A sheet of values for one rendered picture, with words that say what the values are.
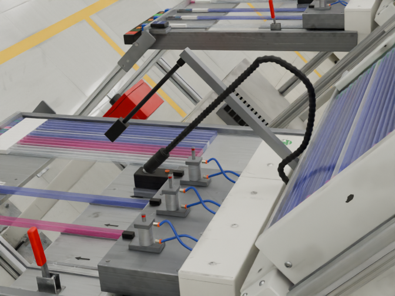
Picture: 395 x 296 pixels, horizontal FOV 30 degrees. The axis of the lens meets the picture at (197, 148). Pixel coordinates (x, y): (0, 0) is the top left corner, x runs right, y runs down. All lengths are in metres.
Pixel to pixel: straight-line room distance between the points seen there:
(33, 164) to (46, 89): 1.65
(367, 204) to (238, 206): 0.35
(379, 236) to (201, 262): 0.29
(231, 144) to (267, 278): 0.69
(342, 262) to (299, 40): 1.54
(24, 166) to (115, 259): 0.55
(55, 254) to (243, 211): 0.32
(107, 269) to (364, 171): 0.43
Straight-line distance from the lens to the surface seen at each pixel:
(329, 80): 2.33
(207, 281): 1.00
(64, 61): 3.44
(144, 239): 1.09
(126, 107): 2.09
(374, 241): 0.84
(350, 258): 0.86
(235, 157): 1.52
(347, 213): 0.86
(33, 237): 1.11
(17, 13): 3.51
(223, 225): 1.11
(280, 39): 2.36
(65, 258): 1.23
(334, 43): 2.33
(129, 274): 1.07
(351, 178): 0.84
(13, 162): 1.62
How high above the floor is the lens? 1.87
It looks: 31 degrees down
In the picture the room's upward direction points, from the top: 47 degrees clockwise
